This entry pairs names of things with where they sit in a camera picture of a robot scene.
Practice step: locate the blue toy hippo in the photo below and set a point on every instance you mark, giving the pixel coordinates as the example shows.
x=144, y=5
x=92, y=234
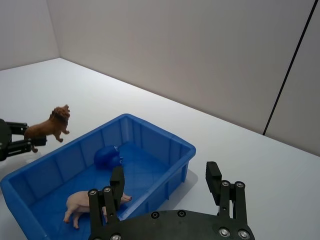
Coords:
x=106, y=157

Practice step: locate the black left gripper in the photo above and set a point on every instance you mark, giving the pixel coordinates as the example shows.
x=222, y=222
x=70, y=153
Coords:
x=4, y=140

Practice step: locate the brown toy lion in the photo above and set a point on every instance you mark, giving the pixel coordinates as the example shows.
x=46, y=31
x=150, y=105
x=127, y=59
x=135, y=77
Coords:
x=50, y=127

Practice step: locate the pink toy pig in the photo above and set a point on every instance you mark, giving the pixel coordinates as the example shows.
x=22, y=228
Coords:
x=78, y=202

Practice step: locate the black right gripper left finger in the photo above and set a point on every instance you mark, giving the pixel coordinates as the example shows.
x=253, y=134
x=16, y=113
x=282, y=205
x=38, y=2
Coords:
x=115, y=190

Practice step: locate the blue plastic bin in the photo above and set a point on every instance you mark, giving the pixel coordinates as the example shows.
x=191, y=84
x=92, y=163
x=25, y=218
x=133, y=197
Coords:
x=155, y=160

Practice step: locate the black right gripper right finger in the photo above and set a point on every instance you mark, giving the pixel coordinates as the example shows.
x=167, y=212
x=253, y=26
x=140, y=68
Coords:
x=215, y=182

